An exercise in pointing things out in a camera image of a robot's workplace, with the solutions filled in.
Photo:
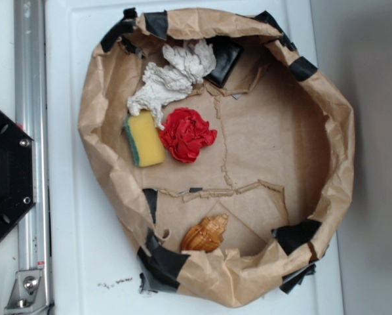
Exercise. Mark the metal corner bracket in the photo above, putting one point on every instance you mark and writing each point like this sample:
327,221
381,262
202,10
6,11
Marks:
28,295

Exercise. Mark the aluminium extrusion rail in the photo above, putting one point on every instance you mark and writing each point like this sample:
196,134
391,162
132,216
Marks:
34,246

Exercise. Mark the yellow green sponge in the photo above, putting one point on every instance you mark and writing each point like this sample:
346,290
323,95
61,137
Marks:
143,136

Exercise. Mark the brown ceramic seashell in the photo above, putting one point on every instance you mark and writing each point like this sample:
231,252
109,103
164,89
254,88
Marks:
207,235

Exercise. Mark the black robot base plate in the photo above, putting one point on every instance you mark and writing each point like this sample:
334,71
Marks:
17,194

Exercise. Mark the black square box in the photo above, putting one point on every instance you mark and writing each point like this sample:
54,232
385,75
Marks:
227,53

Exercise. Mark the crumpled red paper ball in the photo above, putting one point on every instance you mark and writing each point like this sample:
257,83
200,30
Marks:
185,133

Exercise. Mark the crumpled white cloth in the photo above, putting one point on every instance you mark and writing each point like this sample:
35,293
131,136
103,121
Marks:
187,66

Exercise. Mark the brown paper bag bin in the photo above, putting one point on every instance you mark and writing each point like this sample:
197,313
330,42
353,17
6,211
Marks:
281,166

